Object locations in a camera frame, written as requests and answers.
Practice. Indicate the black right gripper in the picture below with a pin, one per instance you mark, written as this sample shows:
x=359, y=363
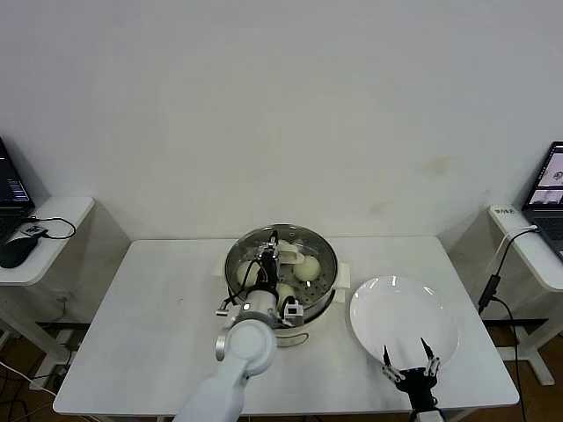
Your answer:
x=415, y=387

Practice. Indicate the perforated steel steamer basket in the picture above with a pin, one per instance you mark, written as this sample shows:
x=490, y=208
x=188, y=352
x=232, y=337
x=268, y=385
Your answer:
x=331, y=290

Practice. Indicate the white steamed baozi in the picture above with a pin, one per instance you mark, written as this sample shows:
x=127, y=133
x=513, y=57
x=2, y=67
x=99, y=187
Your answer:
x=243, y=272
x=286, y=291
x=286, y=243
x=307, y=267

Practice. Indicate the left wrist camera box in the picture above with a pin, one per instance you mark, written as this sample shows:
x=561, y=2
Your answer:
x=292, y=310

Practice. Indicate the black computer mouse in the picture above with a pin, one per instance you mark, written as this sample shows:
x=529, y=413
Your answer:
x=15, y=252

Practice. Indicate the white side table with mouse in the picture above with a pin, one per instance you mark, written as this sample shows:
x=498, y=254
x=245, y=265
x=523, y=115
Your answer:
x=66, y=211

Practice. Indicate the round white plate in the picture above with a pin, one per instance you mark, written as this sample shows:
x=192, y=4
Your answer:
x=396, y=307

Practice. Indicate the grey laptop showing camera views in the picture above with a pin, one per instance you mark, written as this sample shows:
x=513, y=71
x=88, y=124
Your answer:
x=545, y=220

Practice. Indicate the small black patterned device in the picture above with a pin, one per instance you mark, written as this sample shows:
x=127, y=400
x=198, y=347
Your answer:
x=33, y=230

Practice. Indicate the white side table with label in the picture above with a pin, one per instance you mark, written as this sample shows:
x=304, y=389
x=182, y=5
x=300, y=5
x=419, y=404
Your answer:
x=528, y=264

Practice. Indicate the cream electric cooking pot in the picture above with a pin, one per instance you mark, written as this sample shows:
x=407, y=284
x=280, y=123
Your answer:
x=316, y=329

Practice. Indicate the black laptop with dark screen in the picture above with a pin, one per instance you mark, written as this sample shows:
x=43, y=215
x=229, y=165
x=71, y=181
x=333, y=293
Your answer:
x=11, y=189

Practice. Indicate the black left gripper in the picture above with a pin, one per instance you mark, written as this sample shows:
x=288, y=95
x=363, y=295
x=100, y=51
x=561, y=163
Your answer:
x=269, y=274

